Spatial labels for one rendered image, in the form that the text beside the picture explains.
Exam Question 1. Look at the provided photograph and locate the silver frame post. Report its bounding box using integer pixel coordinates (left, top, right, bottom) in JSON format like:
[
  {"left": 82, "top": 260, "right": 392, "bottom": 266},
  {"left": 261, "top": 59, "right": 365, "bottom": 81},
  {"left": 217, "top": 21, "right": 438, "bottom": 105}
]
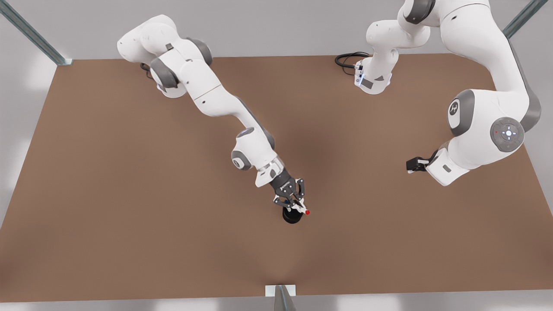
[
  {"left": 265, "top": 284, "right": 297, "bottom": 311},
  {"left": 503, "top": 0, "right": 549, "bottom": 39},
  {"left": 0, "top": 0, "right": 73, "bottom": 66}
]

